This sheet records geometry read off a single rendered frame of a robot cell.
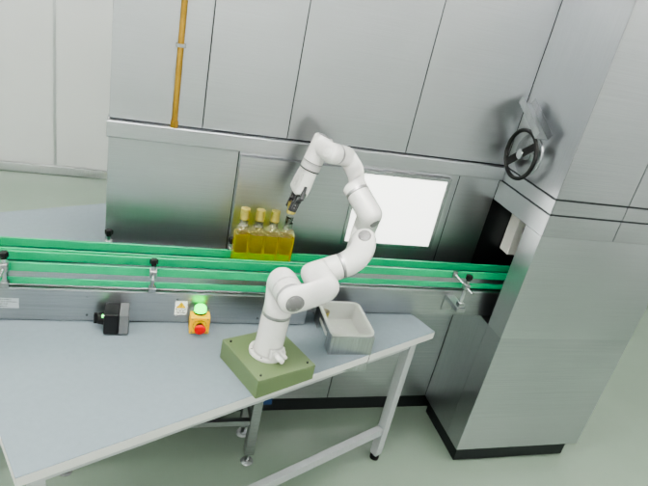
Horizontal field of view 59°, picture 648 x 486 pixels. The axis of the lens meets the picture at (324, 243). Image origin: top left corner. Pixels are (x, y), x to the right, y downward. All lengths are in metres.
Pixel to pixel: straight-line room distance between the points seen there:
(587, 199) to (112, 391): 1.83
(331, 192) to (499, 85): 0.80
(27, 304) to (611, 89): 2.14
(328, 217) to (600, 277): 1.18
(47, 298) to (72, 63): 3.27
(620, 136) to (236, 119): 1.42
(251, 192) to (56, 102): 3.23
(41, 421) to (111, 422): 0.18
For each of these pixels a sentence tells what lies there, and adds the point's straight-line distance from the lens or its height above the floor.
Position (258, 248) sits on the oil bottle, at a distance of 2.18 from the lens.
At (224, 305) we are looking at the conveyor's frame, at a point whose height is 0.83.
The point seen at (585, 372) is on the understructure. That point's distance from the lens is 3.01.
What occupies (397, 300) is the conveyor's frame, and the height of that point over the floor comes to 0.82.
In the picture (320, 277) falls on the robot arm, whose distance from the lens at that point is 1.75.
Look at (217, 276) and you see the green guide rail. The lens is 2.09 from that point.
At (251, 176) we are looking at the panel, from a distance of 2.22.
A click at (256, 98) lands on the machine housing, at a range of 2.16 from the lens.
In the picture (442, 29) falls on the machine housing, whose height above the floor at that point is 1.89.
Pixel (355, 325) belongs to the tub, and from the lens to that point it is 2.29.
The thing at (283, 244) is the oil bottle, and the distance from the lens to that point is 2.19.
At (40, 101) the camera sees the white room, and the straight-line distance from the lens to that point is 5.28.
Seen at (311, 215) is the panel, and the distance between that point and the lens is 2.33.
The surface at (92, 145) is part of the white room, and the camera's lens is 5.33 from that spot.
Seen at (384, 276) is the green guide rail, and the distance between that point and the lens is 2.38.
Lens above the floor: 1.99
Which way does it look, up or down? 25 degrees down
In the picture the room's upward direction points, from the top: 12 degrees clockwise
